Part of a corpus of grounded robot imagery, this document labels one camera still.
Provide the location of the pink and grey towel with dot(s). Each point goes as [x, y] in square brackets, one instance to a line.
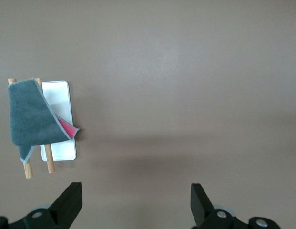
[28, 114]

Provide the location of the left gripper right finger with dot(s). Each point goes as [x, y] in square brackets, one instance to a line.
[201, 205]

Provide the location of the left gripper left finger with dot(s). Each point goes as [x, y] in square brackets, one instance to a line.
[66, 205]

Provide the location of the white rack with wooden bars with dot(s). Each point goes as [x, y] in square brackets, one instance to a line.
[59, 100]

